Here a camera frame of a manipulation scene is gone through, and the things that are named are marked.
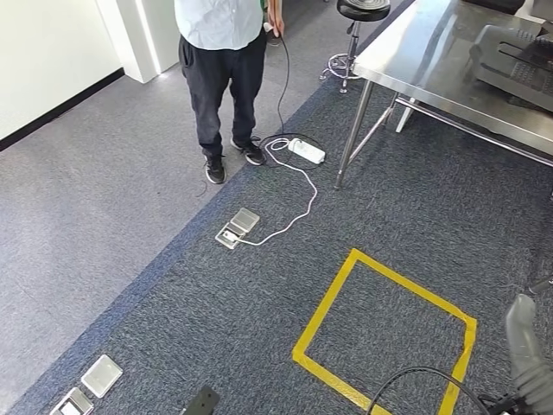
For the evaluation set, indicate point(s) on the steel floor socket box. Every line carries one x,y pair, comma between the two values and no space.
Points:
245,219
101,375

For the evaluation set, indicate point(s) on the yellow floor tape square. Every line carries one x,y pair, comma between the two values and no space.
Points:
327,303

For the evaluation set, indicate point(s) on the steel workbench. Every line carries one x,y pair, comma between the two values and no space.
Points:
431,57

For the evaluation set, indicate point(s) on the black ribbed round stool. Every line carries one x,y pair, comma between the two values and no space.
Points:
363,8

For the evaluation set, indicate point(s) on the white power strip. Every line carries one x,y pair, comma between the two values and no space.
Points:
306,151

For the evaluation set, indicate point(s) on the person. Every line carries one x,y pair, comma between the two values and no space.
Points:
216,86

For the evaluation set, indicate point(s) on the black robot body plate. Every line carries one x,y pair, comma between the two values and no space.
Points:
203,401

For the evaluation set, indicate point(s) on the white handheld remote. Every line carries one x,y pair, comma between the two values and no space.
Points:
268,27

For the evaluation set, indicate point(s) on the black plastic engine cover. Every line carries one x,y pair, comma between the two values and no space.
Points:
496,63

